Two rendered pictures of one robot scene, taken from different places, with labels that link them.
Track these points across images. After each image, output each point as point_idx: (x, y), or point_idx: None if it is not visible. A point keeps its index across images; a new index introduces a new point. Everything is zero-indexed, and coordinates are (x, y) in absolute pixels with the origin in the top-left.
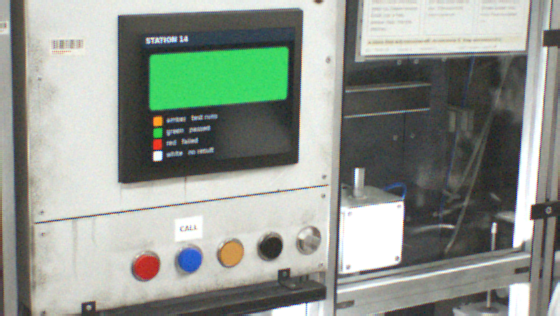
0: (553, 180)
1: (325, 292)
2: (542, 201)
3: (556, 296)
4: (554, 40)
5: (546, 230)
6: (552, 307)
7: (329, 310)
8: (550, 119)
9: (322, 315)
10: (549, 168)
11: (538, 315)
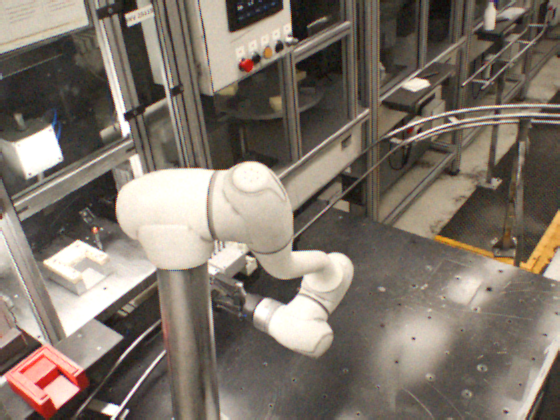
0: (133, 95)
1: (1, 214)
2: (130, 108)
3: (117, 205)
4: (105, 14)
5: (138, 123)
6: (117, 212)
7: (13, 216)
8: (119, 61)
9: (10, 221)
10: (128, 89)
11: (148, 168)
